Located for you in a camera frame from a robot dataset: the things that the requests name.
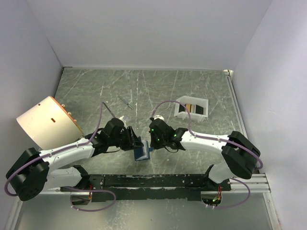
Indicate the aluminium frame rail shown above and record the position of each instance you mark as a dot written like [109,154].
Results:
[152,202]

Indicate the white plastic bin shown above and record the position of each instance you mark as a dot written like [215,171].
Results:
[192,100]

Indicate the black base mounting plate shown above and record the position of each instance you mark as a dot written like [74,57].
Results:
[156,186]

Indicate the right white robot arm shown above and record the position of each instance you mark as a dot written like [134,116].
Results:
[239,154]

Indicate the beige cylindrical lamp shade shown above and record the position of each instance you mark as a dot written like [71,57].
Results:
[49,125]

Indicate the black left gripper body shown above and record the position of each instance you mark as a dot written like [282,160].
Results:
[121,140]

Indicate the blue leather card holder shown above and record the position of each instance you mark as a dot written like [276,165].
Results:
[143,153]

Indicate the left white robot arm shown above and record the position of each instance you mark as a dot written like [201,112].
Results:
[36,171]

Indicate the stack of credit cards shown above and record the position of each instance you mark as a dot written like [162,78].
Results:
[192,108]

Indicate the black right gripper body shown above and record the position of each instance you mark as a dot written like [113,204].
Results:
[157,143]

